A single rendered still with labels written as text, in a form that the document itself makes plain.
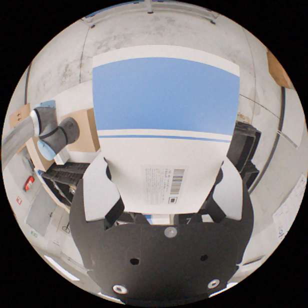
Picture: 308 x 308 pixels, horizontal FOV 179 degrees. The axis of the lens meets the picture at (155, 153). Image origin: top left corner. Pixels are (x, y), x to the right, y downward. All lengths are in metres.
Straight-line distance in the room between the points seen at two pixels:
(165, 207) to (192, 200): 0.04
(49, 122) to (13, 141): 0.20
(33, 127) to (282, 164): 3.06
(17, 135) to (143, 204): 0.43
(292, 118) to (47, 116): 2.89
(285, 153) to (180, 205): 2.60
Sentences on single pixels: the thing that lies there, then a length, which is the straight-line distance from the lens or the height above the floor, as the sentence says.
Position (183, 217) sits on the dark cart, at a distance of 2.09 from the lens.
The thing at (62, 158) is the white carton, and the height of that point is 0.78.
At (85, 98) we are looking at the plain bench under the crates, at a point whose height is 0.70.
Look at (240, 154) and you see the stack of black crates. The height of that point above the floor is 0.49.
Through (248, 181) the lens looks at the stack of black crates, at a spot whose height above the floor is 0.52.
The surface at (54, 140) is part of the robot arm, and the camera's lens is 0.51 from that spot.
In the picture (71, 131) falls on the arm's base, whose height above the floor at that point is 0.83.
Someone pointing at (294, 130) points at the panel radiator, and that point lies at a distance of 2.50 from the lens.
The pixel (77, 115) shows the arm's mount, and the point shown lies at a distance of 0.59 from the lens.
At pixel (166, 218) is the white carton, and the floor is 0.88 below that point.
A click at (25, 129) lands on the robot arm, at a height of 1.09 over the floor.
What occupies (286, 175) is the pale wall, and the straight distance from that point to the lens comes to 2.66.
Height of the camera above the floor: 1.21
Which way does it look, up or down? 57 degrees down
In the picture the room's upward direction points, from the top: 175 degrees counter-clockwise
